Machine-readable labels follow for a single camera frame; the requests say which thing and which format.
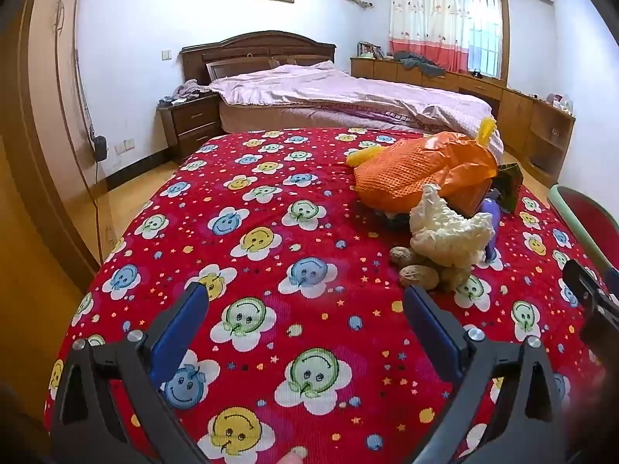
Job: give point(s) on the dark green packet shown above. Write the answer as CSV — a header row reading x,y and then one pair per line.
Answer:
x,y
510,186

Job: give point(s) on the black power adapter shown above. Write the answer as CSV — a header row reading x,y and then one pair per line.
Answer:
x,y
100,149

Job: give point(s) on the cream and red curtain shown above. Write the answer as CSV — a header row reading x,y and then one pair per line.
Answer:
x,y
425,14

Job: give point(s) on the white double wall socket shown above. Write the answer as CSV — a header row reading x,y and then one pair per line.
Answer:
x,y
124,146

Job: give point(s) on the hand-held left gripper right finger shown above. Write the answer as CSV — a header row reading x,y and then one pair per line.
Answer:
x,y
430,324

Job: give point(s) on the grey clothes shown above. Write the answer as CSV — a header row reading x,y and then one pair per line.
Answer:
x,y
418,62

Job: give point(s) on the wooden corner shelf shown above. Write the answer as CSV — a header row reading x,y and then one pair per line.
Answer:
x,y
537,125

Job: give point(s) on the purple plastic toy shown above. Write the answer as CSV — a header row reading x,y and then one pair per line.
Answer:
x,y
491,212

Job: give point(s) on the row of books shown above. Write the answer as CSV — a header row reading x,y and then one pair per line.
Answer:
x,y
370,50

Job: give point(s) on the wooden door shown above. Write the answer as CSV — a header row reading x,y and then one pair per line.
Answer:
x,y
43,106

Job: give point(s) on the red printed blanket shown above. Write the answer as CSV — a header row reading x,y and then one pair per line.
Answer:
x,y
290,212

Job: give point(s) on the dark wooden bed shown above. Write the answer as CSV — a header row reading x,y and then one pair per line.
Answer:
x,y
256,51

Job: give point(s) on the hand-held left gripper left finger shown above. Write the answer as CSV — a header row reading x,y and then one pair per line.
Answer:
x,y
179,333

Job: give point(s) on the white bottles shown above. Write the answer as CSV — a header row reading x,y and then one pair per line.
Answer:
x,y
561,103

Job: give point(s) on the white paper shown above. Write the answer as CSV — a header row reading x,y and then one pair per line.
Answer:
x,y
449,232

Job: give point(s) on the lilac crumpled cloth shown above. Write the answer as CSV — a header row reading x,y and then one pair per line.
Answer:
x,y
191,89

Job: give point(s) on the red bin with green rim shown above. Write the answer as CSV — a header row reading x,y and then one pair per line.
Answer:
x,y
590,208

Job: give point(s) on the dark wooden nightstand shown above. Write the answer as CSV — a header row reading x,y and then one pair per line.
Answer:
x,y
193,123

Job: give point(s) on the orange plastic bag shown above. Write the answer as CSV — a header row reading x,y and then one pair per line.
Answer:
x,y
411,174

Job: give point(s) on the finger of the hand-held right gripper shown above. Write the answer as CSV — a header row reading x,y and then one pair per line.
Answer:
x,y
597,299

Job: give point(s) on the barred window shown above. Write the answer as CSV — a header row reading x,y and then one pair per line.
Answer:
x,y
486,34

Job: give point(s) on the yellow plastic piece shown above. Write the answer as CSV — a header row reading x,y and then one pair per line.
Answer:
x,y
365,155

